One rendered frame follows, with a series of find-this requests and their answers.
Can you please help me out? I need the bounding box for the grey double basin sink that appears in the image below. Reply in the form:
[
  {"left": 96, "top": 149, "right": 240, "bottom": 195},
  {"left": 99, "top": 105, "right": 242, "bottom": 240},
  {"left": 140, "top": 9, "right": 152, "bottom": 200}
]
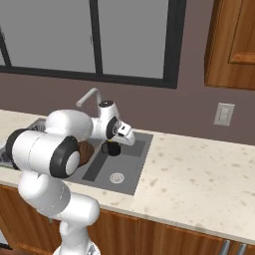
[{"left": 0, "top": 117, "right": 154, "bottom": 197}]

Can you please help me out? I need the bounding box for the black framed window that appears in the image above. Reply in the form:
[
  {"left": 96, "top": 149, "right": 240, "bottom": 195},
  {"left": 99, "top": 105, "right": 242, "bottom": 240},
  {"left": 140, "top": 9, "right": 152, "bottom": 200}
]
[{"left": 0, "top": 0, "right": 188, "bottom": 90}]

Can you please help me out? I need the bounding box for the black mug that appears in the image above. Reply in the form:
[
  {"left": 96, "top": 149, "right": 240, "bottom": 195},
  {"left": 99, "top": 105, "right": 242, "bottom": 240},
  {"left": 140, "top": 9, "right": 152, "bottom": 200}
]
[{"left": 101, "top": 141, "right": 122, "bottom": 157}]

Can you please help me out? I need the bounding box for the grey cupboard handle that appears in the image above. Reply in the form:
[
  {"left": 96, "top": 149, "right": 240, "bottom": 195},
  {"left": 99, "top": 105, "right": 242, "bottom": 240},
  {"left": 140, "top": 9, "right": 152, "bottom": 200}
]
[
  {"left": 236, "top": 243, "right": 249, "bottom": 255},
  {"left": 219, "top": 239, "right": 231, "bottom": 255}
]

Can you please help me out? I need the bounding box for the brown bowl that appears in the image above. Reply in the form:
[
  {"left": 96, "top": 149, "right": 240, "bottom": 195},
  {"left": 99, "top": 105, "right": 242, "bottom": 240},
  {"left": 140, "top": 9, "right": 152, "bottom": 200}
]
[{"left": 77, "top": 139, "right": 97, "bottom": 166}]

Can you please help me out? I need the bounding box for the white wall switch plate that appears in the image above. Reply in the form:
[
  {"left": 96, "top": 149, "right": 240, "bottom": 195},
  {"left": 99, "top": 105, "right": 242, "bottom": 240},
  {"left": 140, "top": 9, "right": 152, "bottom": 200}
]
[{"left": 212, "top": 102, "right": 236, "bottom": 128}]

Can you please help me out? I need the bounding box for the white appliance front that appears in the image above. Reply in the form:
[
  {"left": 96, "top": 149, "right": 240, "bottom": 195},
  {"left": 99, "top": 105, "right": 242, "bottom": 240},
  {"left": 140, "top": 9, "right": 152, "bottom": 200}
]
[{"left": 0, "top": 228, "right": 14, "bottom": 251}]

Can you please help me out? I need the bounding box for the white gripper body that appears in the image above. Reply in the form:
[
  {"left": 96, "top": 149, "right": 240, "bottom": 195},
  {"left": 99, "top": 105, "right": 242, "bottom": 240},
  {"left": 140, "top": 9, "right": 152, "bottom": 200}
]
[{"left": 115, "top": 125, "right": 136, "bottom": 147}]

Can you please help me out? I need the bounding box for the round silver sink drain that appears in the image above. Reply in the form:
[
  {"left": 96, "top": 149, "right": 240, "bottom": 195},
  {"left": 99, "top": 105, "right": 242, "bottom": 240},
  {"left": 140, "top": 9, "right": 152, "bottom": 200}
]
[{"left": 109, "top": 171, "right": 126, "bottom": 185}]

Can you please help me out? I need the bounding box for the wooden wall cupboard door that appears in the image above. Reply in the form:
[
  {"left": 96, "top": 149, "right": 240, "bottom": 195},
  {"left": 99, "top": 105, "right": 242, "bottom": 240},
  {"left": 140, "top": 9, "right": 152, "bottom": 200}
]
[{"left": 203, "top": 0, "right": 255, "bottom": 92}]

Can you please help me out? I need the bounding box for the grey sink tap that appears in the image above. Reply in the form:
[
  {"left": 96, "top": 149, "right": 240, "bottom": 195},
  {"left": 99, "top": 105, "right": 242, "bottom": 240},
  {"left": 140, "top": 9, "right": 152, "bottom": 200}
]
[{"left": 76, "top": 87, "right": 104, "bottom": 110}]

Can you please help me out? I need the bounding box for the wooden base cupboard door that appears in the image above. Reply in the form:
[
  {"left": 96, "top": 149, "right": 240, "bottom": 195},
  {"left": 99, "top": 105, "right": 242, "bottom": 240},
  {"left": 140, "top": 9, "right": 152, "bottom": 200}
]
[
  {"left": 0, "top": 183, "right": 64, "bottom": 255},
  {"left": 232, "top": 241, "right": 255, "bottom": 255},
  {"left": 86, "top": 208, "right": 139, "bottom": 255},
  {"left": 135, "top": 216, "right": 235, "bottom": 255}
]

